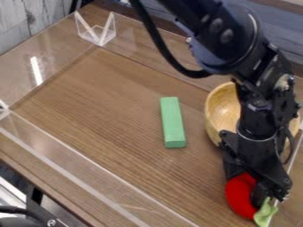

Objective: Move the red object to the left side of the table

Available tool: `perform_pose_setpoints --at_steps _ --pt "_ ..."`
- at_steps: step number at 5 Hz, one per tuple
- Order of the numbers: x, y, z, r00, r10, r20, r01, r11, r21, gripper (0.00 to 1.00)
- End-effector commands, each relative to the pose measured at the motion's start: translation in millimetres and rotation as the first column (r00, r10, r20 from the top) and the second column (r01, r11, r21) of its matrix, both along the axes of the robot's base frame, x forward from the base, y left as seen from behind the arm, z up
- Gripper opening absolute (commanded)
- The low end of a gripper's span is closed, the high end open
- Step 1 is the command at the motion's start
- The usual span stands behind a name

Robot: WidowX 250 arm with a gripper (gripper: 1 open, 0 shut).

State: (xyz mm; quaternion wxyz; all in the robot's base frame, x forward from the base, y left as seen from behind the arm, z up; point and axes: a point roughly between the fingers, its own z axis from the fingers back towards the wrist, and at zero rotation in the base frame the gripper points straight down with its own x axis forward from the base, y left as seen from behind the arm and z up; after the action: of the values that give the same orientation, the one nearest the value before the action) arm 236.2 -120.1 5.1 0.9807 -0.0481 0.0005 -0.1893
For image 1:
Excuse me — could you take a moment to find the black cable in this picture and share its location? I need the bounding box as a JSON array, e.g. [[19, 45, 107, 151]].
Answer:
[[130, 0, 217, 80]]

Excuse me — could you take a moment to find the wooden bowl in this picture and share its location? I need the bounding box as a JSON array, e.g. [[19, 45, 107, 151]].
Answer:
[[205, 81, 302, 149]]

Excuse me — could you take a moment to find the green rectangular block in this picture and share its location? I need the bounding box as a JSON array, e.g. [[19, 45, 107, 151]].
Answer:
[[161, 97, 187, 148]]

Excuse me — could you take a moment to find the black table leg bracket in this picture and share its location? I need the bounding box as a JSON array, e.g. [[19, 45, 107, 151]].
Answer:
[[27, 185, 69, 227]]

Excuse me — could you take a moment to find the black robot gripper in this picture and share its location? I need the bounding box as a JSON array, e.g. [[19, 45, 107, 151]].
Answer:
[[221, 56, 301, 207]]

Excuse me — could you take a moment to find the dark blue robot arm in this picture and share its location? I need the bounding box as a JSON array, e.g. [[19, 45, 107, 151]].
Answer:
[[161, 0, 301, 207]]

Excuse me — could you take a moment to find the red plush strawberry toy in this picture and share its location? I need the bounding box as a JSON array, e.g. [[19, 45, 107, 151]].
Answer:
[[225, 172, 279, 227]]

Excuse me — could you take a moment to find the clear acrylic corner bracket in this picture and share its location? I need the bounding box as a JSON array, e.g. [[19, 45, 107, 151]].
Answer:
[[74, 12, 117, 47]]

